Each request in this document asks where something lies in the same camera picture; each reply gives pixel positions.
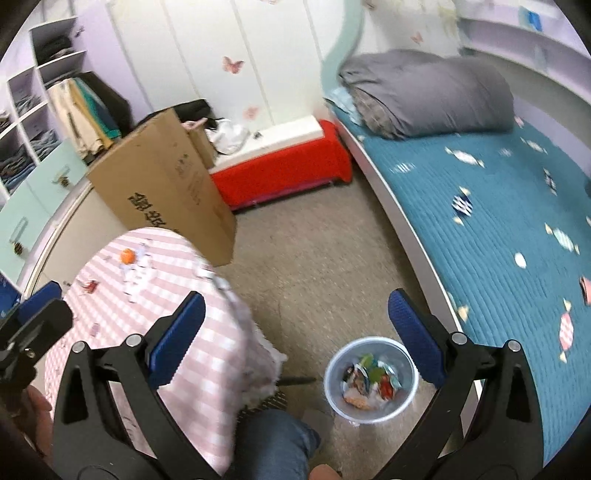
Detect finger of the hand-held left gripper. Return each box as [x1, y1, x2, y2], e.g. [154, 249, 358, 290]
[18, 281, 64, 315]

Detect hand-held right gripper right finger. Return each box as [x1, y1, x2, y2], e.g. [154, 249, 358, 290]
[379, 288, 540, 480]

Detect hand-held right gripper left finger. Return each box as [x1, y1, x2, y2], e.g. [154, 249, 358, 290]
[51, 291, 218, 480]

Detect light blue trash bin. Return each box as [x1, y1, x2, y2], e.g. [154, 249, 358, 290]
[323, 337, 420, 425]

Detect person's left hand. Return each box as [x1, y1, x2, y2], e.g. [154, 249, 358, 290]
[19, 384, 54, 462]

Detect blue storage box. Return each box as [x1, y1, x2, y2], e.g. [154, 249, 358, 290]
[0, 272, 22, 315]

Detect pink checked tablecloth table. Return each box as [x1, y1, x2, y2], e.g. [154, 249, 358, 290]
[44, 227, 288, 480]

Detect crumpled white paper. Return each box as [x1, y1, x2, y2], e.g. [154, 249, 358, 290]
[121, 242, 155, 303]

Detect mint green drawer cabinet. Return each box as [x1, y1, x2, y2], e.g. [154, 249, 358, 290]
[0, 141, 89, 289]

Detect dark mesh mat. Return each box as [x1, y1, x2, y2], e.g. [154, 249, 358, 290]
[240, 390, 288, 414]

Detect teal quilted bed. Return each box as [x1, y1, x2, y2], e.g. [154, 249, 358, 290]
[323, 88, 591, 467]

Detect person's leg in jeans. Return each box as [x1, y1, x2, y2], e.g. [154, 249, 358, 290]
[231, 410, 345, 480]

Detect brown cardboard box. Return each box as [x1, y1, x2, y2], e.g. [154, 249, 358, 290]
[87, 108, 237, 267]

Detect white open shelf unit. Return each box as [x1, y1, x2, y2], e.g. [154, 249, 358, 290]
[0, 16, 88, 197]

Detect hanging beige and teal clothes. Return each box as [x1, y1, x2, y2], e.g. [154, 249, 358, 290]
[46, 76, 123, 160]

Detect red covered bench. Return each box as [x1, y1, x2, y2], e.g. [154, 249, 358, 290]
[208, 115, 354, 212]

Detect white plastic bag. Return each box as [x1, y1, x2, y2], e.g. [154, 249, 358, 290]
[205, 118, 251, 156]

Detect black bag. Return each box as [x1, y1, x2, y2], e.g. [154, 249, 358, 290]
[178, 99, 213, 126]

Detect light blue pillow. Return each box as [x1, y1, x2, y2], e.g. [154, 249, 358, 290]
[325, 88, 363, 126]

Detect grey folded duvet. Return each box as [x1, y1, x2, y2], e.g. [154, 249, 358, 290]
[339, 50, 515, 140]

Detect white wardrobe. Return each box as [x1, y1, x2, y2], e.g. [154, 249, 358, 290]
[108, 0, 352, 139]

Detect lilac headboard shelf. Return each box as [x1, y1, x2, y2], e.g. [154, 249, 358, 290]
[459, 0, 591, 81]

